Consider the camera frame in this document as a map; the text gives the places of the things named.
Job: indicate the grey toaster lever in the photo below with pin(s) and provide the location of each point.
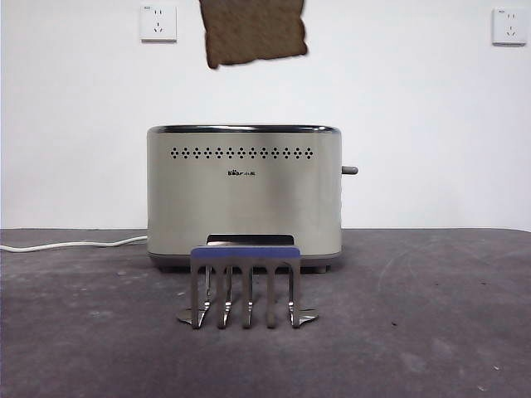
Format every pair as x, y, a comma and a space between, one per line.
350, 170

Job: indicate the seeded brown bread slice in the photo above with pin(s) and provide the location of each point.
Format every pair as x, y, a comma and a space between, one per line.
253, 29

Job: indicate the stainless steel toaster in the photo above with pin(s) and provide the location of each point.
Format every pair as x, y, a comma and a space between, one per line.
245, 207

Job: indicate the metal toast rack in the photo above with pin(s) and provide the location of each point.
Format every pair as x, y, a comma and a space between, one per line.
245, 255

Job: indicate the white wall socket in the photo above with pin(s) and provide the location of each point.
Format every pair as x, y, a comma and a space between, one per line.
511, 27
159, 23

